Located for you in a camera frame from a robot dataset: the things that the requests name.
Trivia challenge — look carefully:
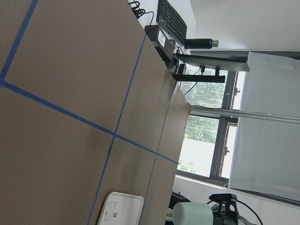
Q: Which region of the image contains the computer monitor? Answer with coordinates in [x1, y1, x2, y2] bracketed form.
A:
[174, 53, 250, 72]

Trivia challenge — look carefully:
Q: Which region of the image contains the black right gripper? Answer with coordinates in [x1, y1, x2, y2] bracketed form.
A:
[208, 193, 239, 225]

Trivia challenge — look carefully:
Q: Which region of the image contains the black mini computer box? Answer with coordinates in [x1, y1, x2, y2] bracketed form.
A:
[144, 25, 175, 61]

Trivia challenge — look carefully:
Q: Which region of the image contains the cream rabbit print tray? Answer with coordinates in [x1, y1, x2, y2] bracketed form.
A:
[98, 192, 144, 225]

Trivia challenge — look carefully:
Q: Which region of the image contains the black monitor stand base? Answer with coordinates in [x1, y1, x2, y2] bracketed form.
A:
[172, 74, 225, 83]

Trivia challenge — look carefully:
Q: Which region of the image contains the light green plastic cup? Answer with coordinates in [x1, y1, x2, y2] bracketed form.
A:
[172, 202, 213, 225]

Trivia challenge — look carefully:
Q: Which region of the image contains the black keyboard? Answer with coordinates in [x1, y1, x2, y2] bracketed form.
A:
[156, 0, 187, 45]

